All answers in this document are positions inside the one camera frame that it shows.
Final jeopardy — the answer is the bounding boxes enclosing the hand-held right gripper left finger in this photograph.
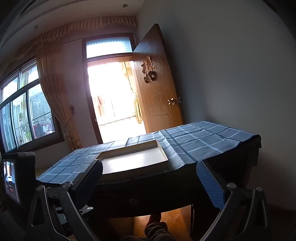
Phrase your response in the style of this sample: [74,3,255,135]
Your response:
[25,159,104,241]

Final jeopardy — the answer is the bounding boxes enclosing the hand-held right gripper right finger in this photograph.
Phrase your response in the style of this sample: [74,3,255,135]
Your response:
[196,159,270,241]

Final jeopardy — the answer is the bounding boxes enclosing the shallow cardboard tray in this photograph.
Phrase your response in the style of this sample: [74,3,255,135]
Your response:
[95,138,169,175]

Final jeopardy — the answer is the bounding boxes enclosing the blue checked tablecloth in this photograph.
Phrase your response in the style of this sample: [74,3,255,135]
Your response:
[36,120,262,184]

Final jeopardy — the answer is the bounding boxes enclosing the hanging laundry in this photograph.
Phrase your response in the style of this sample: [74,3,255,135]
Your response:
[32,117,55,137]

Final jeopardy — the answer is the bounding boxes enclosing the dark wooden desk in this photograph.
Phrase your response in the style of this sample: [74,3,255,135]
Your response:
[35,139,263,241]

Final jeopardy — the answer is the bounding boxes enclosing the dark framed window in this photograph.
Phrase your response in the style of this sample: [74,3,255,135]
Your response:
[0,58,64,153]

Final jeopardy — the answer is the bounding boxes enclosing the yellow hanging cloth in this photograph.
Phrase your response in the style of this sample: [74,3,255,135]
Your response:
[133,96,143,124]

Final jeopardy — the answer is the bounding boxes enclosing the brown wooden door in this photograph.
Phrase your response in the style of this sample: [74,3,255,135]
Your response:
[132,23,184,135]

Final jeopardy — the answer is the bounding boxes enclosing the beige curtain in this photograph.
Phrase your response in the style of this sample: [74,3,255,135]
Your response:
[36,38,80,151]

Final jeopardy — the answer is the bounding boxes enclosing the gold door ornament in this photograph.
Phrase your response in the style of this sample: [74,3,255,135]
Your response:
[142,58,158,84]

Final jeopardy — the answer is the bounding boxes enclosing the frosted transom window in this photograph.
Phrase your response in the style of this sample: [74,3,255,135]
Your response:
[85,36,136,58]

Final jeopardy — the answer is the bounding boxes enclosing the beige curtain valance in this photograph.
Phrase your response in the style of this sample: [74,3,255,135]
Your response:
[14,17,139,61]

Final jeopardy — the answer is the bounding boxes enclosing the dark wooden door frame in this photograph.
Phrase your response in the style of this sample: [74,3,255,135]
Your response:
[81,33,139,144]

